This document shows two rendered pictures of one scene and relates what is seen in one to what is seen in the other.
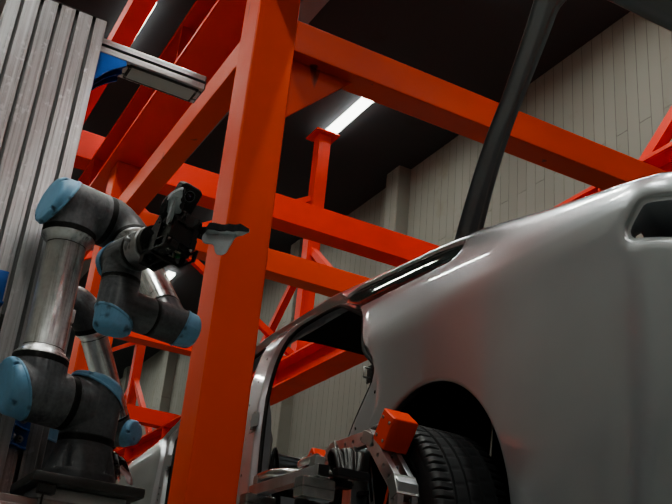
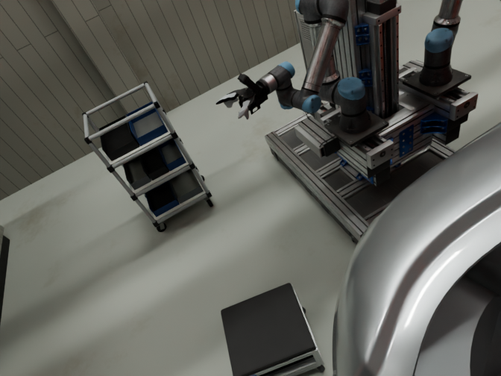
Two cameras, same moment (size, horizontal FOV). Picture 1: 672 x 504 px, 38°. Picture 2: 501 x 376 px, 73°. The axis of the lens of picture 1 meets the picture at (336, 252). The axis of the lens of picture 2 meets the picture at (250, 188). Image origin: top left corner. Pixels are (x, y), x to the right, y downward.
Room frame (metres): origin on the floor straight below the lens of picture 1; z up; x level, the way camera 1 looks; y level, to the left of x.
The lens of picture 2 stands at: (1.87, -0.94, 1.92)
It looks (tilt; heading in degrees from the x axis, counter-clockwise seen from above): 43 degrees down; 109
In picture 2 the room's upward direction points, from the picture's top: 24 degrees counter-clockwise
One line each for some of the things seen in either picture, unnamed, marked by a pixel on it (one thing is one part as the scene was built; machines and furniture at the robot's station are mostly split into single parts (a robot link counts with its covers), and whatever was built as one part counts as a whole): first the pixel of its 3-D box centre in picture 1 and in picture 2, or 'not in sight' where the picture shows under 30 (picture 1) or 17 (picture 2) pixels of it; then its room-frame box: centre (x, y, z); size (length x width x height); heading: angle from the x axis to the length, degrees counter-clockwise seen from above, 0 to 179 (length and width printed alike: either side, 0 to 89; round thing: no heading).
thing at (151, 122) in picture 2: not in sight; (155, 163); (0.61, 0.96, 0.50); 0.54 x 0.42 x 1.00; 26
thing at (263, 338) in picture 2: not in sight; (272, 340); (1.42, -0.29, 0.17); 0.43 x 0.36 x 0.34; 16
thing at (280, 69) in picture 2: (124, 259); (280, 75); (1.74, 0.41, 1.21); 0.11 x 0.08 x 0.09; 41
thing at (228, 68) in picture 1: (179, 144); not in sight; (3.80, 0.75, 2.68); 1.77 x 0.10 x 0.12; 26
